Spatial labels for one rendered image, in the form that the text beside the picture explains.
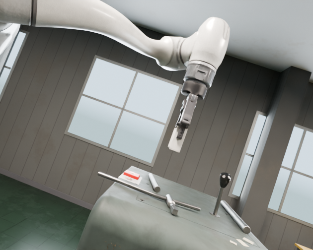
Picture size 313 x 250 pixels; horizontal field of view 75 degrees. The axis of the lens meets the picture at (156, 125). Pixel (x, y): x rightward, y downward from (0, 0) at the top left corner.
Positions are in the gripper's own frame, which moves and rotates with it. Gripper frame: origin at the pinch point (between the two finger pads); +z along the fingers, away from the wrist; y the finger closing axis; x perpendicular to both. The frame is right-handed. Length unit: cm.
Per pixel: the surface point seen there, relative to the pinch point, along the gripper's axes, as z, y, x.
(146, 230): 19.6, 15.9, -0.5
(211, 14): -165, -183, 0
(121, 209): 17.8, 14.1, -7.6
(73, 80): -40, -270, -178
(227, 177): 3.3, 1.2, 17.9
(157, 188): 15.7, -7.9, 0.0
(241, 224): 15.6, -2.5, 27.6
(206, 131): -35, -265, 58
